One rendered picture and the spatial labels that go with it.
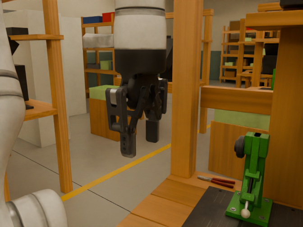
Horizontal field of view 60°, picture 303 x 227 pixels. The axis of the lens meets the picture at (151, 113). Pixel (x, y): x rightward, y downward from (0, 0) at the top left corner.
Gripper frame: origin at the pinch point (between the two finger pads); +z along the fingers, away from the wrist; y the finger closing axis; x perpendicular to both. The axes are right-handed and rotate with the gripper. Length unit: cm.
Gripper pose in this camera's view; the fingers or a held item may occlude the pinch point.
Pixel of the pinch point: (141, 141)
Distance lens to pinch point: 41.6
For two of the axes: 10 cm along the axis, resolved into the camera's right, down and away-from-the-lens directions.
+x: -8.7, -1.2, 4.8
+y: 4.9, -2.2, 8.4
